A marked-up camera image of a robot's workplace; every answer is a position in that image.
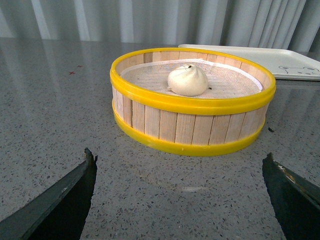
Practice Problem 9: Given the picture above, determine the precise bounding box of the white steamed bun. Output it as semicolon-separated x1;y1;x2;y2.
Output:
167;63;209;97

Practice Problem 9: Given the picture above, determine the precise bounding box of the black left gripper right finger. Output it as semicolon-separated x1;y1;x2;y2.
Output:
262;153;320;240

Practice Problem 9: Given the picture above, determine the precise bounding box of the white mesh steamer liner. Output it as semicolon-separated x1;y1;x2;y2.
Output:
120;58;263;99

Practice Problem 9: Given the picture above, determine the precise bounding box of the grey pleated curtain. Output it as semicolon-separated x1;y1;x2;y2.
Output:
0;0;320;52

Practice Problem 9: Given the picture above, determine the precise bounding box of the yellow rimmed wooden steamer basket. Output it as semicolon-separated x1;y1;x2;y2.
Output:
110;47;276;157

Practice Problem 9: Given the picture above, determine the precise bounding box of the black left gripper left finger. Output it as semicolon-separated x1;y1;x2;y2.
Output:
0;148;98;240

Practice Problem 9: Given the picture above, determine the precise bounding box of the white bear print tray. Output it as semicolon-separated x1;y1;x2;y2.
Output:
179;44;320;81

